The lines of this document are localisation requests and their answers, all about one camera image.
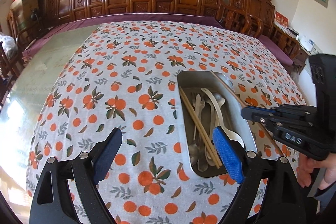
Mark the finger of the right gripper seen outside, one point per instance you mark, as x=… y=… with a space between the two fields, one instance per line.
x=259 y=114

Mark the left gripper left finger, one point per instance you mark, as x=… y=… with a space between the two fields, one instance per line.
x=104 y=154

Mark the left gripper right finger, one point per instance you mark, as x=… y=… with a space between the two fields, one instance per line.
x=228 y=155

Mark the white plastic spoon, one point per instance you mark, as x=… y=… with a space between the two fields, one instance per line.
x=221 y=101

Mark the steel spoon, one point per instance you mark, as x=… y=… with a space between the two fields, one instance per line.
x=193 y=148

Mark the steel fork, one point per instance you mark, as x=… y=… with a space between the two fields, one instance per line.
x=202 y=164

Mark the metal rectangular tray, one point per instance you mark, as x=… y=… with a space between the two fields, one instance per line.
x=191 y=82

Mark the orange print tablecloth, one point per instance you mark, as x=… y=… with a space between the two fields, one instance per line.
x=124 y=75

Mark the white router box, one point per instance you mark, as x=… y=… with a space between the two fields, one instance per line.
x=307 y=43

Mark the red card on bench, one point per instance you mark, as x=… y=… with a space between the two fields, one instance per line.
x=281 y=20

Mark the wooden armchair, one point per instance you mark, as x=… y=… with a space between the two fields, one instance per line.
x=240 y=21

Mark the wooden chair at left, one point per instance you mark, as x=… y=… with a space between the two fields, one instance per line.
x=11 y=63

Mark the purple bench cushion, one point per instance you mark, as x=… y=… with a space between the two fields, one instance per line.
x=203 y=20

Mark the cardboard boxes stack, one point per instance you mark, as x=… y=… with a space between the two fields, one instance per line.
x=22 y=10

